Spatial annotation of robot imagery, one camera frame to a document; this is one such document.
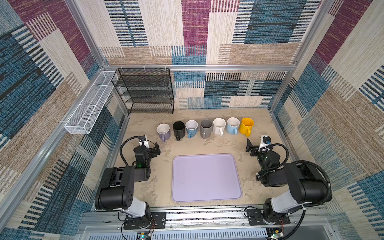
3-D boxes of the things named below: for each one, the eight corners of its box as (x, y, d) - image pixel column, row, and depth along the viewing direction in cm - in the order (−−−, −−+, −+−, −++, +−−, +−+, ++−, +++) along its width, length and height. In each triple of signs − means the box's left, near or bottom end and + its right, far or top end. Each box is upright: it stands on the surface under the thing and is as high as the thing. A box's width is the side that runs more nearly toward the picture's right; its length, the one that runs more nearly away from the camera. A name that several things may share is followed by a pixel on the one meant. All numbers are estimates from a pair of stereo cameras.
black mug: (173, 142, 104) (172, 134, 96) (175, 129, 111) (173, 121, 103) (185, 142, 104) (184, 134, 96) (185, 129, 111) (185, 121, 103)
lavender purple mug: (157, 145, 103) (154, 137, 96) (159, 131, 111) (157, 123, 104) (169, 145, 103) (168, 137, 96) (171, 131, 111) (169, 123, 104)
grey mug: (200, 141, 104) (201, 131, 95) (200, 129, 110) (200, 119, 101) (211, 141, 104) (213, 131, 95) (210, 129, 110) (211, 119, 101)
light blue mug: (226, 139, 104) (229, 130, 97) (224, 126, 112) (226, 117, 104) (238, 139, 104) (242, 130, 97) (236, 126, 112) (238, 117, 104)
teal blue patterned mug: (189, 141, 104) (188, 133, 96) (185, 130, 110) (184, 121, 102) (200, 139, 105) (201, 130, 97) (196, 127, 112) (196, 118, 104)
